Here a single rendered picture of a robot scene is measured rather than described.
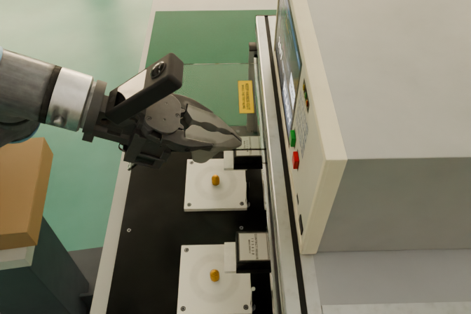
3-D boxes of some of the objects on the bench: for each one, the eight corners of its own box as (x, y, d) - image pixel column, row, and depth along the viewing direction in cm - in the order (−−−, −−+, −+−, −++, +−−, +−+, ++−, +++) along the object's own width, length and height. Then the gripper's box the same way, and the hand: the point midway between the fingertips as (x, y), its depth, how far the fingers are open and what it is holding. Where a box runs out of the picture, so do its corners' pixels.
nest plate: (176, 317, 83) (176, 315, 82) (181, 247, 93) (181, 244, 92) (251, 315, 83) (251, 312, 82) (248, 246, 93) (249, 243, 92)
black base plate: (94, 392, 76) (92, 390, 74) (139, 133, 118) (138, 127, 116) (348, 385, 77) (351, 383, 75) (303, 130, 119) (304, 125, 117)
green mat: (133, 128, 119) (133, 127, 119) (155, 11, 159) (155, 10, 159) (455, 123, 121) (456, 122, 121) (397, 8, 161) (397, 8, 161)
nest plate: (183, 212, 99) (183, 209, 98) (187, 162, 109) (187, 159, 108) (247, 210, 99) (247, 207, 98) (244, 160, 109) (244, 158, 108)
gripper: (89, 106, 60) (222, 144, 67) (74, 155, 54) (223, 191, 61) (101, 63, 54) (246, 111, 61) (87, 113, 48) (249, 158, 55)
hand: (235, 137), depth 59 cm, fingers closed
